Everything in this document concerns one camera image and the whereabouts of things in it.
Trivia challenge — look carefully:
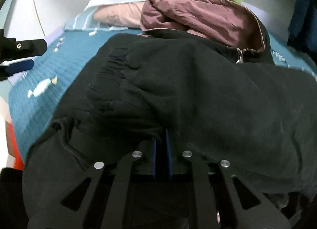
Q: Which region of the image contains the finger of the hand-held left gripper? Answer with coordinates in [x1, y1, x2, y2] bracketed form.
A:
[0, 29, 47, 57]
[0, 58, 34, 82]

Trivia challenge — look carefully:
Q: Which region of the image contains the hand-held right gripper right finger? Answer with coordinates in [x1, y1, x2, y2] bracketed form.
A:
[165, 128, 291, 229]

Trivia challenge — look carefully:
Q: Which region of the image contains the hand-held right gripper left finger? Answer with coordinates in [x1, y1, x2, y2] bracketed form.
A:
[27, 138, 157, 229]

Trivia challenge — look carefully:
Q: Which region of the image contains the black jacket with pink lining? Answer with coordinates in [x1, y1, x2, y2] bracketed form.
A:
[22, 31, 317, 229]

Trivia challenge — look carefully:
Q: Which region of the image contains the teal quilted bed sheet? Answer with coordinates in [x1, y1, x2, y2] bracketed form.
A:
[9, 12, 317, 162]

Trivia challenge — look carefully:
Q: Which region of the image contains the orange box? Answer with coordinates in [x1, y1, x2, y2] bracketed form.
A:
[5, 122, 24, 170]

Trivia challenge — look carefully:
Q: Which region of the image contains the mauve padded jacket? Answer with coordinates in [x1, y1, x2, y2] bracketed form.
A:
[140, 0, 265, 53]

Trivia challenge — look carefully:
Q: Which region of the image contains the dark blue garment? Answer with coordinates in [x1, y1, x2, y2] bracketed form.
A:
[287, 0, 317, 50]

